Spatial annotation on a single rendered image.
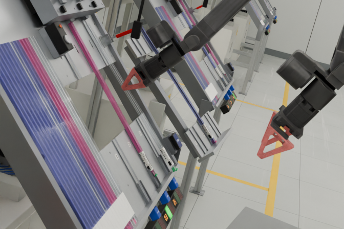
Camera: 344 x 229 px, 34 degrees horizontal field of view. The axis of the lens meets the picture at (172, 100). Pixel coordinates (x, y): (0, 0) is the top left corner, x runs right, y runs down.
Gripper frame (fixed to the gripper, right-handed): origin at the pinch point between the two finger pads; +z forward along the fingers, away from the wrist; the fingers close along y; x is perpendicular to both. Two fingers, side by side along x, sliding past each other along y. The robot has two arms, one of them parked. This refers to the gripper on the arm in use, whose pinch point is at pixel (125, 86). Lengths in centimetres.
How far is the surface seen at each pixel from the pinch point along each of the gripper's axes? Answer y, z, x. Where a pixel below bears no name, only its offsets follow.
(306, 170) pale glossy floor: -251, 11, 130
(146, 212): 30.5, 2.9, 28.5
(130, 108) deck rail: -8.5, 5.6, 6.6
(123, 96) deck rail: -8.6, 5.6, 2.4
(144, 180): 17.2, 4.4, 23.7
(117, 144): 20.9, 3.2, 11.2
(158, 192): 17.5, 2.7, 28.6
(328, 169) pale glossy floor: -269, -1, 144
